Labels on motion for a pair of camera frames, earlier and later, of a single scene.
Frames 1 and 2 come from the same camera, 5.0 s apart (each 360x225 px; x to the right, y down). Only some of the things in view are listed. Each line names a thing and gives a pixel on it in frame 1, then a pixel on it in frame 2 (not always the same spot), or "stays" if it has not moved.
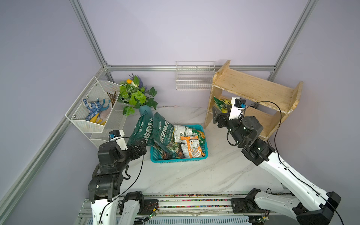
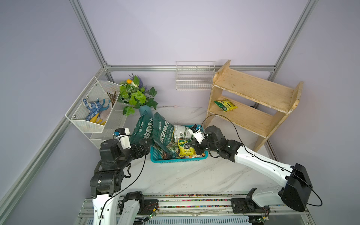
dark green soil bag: [142, 129] stays
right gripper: [224, 118] -> [194, 143]
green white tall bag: [181, 131] stays
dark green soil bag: [162, 133] stays
